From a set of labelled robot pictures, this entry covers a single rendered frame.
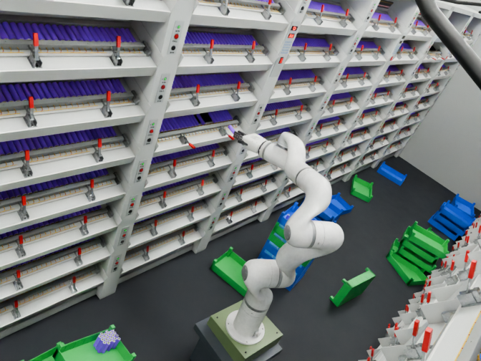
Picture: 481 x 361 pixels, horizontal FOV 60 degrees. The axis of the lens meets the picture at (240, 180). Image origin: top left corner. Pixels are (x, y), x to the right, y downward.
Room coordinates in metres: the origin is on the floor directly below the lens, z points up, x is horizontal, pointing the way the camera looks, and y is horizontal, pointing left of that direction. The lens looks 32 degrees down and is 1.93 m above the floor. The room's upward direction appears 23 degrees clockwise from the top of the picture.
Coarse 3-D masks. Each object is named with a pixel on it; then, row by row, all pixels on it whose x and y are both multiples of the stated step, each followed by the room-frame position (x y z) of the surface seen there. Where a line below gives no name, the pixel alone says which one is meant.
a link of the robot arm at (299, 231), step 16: (304, 176) 1.33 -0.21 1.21; (320, 176) 1.31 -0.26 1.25; (304, 192) 1.30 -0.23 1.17; (320, 192) 1.25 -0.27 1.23; (304, 208) 1.21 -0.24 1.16; (320, 208) 1.21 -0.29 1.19; (288, 224) 1.17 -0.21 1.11; (304, 224) 1.15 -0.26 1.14; (288, 240) 1.13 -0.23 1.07; (304, 240) 1.13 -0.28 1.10
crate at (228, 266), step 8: (232, 248) 2.10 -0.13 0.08; (224, 256) 2.07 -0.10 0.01; (232, 256) 2.09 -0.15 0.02; (216, 264) 1.98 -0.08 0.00; (224, 264) 2.01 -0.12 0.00; (232, 264) 2.04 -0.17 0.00; (240, 264) 2.06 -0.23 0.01; (216, 272) 1.91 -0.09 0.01; (224, 272) 1.89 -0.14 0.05; (232, 272) 1.97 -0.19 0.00; (240, 272) 2.00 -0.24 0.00; (224, 280) 1.88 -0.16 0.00; (232, 280) 1.86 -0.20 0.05; (240, 280) 1.93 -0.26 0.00; (240, 288) 1.84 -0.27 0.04
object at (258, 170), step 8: (256, 160) 2.39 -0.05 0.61; (264, 160) 2.43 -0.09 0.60; (240, 168) 2.22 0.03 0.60; (248, 168) 2.30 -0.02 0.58; (256, 168) 2.35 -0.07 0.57; (264, 168) 2.40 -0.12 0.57; (272, 168) 2.46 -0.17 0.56; (280, 168) 2.51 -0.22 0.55; (240, 176) 2.19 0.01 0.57; (248, 176) 2.23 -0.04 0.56; (256, 176) 2.29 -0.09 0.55; (264, 176) 2.38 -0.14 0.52; (240, 184) 2.17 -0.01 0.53
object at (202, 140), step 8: (232, 112) 2.06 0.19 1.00; (240, 120) 2.02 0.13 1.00; (224, 128) 1.91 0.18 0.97; (240, 128) 2.00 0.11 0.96; (248, 128) 1.99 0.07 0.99; (192, 136) 1.71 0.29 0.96; (200, 136) 1.75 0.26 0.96; (208, 136) 1.79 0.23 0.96; (216, 136) 1.82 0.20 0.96; (224, 136) 1.86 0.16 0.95; (232, 136) 1.92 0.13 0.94; (160, 144) 1.54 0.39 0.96; (168, 144) 1.57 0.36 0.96; (176, 144) 1.60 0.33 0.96; (200, 144) 1.73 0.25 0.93; (208, 144) 1.79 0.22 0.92; (160, 152) 1.51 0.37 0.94; (168, 152) 1.56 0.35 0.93; (176, 152) 1.61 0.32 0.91
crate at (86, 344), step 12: (96, 336) 1.16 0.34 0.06; (60, 348) 0.98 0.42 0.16; (72, 348) 1.05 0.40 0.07; (84, 348) 1.09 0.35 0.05; (120, 348) 1.17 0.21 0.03; (60, 360) 0.96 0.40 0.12; (72, 360) 1.00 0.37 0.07; (84, 360) 1.03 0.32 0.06; (96, 360) 1.06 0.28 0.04; (108, 360) 1.09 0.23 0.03; (120, 360) 1.12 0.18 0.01; (132, 360) 1.13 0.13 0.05
